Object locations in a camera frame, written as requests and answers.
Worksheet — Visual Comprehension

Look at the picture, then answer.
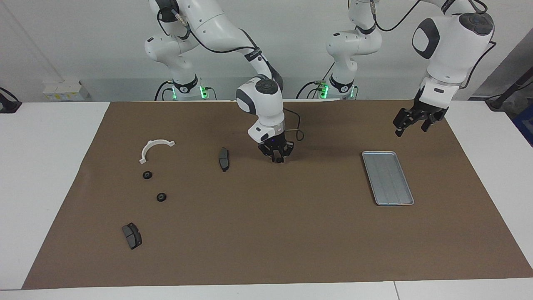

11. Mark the brown table mat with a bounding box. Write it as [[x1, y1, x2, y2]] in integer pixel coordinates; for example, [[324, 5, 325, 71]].
[[22, 100, 533, 290]]

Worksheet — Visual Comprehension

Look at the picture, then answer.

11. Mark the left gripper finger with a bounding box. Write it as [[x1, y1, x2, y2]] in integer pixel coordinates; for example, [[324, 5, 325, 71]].
[[421, 110, 444, 133], [394, 107, 418, 138]]

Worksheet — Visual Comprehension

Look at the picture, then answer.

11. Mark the black stand pole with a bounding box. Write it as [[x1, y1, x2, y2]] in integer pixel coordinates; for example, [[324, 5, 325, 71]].
[[485, 69, 533, 111]]

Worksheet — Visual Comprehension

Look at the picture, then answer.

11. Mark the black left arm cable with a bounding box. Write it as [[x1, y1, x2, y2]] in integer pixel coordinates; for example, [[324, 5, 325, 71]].
[[366, 0, 497, 90]]

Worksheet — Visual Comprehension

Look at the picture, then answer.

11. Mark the white curved plastic bracket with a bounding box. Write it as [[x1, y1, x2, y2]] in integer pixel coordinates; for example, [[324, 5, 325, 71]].
[[139, 140, 176, 164]]

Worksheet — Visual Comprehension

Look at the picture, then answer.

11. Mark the black clamp mount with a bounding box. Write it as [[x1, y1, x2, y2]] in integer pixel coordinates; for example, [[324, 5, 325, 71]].
[[0, 87, 22, 114]]

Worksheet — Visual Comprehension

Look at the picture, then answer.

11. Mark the blue bin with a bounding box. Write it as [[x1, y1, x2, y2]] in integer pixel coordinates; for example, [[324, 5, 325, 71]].
[[511, 104, 533, 147]]

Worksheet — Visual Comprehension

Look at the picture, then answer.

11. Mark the white wall socket box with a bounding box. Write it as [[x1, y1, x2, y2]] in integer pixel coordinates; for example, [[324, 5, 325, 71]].
[[43, 80, 90, 101]]

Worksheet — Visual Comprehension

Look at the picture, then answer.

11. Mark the silver metal tray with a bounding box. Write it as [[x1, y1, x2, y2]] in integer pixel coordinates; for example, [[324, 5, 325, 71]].
[[361, 151, 415, 206]]

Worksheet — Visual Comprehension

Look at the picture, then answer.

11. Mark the black base power cable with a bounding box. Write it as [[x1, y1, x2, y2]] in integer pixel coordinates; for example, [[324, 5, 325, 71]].
[[155, 80, 172, 101], [296, 80, 321, 99]]

